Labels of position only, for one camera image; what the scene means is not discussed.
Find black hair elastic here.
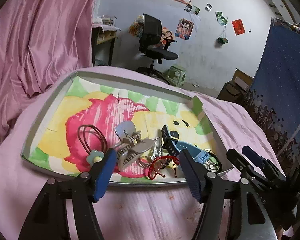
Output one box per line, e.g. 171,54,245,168
206,153,223,173

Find silver bangle rings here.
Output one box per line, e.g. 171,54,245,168
203,149,222,172

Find brown hair tie with flower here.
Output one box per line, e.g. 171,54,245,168
77,124,109,165

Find blue smart watch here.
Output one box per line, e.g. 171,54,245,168
161,125,210,164

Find red string bracelet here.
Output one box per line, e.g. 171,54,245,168
147,155,181,181

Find black white braided keychain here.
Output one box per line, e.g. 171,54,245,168
151,137,162,159

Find small silver ring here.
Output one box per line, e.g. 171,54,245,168
139,155,153,168

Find grey hair claw clip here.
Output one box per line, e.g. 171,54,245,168
115,121,154,172

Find blue starry curtain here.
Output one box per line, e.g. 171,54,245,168
243,18,300,164

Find dark bag on floor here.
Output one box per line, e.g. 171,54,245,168
217,81,246,105

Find cardboard box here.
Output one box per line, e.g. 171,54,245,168
232,68,253,91

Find pink bed sheet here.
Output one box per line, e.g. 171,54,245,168
0,70,277,239

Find grey tray with drawing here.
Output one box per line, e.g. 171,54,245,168
21,71,233,187

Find green plastic stool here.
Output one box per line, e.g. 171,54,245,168
162,64,186,87

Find green hanging pouch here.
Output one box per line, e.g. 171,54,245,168
217,37,229,44

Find red paper square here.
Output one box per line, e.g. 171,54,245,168
231,19,245,36

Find anime poster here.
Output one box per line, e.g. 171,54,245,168
175,18,194,40

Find black office chair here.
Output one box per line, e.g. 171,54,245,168
136,14,178,79

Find pink satin curtain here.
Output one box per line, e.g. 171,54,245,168
0,0,94,138

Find wooden desk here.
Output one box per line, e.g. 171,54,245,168
91,23,121,66

